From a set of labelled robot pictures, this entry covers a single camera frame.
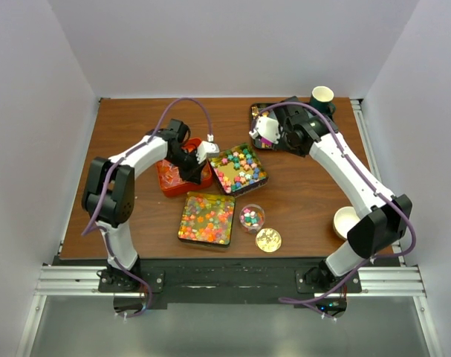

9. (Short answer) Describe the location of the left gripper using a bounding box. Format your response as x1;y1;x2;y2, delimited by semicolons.
166;148;207;185

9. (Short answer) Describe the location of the orange candy box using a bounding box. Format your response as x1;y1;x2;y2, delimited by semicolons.
156;138;212;197

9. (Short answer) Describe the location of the candy tin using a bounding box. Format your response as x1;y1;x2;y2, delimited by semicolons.
178;192;236;248
209;143;269;197

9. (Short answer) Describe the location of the clear plastic jar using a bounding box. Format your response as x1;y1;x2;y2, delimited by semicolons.
239;204;265;234

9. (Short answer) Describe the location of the purple plastic scoop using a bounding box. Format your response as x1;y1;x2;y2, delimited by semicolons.
260;138;273;149

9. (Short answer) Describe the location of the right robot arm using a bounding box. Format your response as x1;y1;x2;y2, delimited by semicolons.
268;99;415;292

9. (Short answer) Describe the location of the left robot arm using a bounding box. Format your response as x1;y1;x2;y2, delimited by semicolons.
81;119;218;292

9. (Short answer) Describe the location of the dark green cup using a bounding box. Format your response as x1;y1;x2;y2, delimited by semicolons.
309;86;336;115

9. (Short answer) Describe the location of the gold fork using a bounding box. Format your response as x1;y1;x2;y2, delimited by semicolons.
250;106;262;118

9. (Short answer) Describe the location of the black serving tray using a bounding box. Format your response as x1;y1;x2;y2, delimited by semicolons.
250;97;339;157

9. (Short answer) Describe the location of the white paper bowl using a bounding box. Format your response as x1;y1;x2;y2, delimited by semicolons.
333;206;360;240

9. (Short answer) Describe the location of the gold jar lid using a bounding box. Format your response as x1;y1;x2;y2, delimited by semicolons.
255;228;282;253

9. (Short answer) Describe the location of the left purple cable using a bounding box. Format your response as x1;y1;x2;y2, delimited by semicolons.
80;97;215;319

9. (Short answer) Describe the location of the purple cable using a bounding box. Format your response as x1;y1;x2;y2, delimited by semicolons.
249;101;418;319
80;97;215;319

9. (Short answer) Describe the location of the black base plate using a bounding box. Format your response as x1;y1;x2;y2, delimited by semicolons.
98;257;362;313

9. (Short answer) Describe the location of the aluminium frame rail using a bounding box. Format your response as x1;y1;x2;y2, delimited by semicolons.
34;266;426;297

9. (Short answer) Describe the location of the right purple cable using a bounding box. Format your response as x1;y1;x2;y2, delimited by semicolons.
249;101;418;319

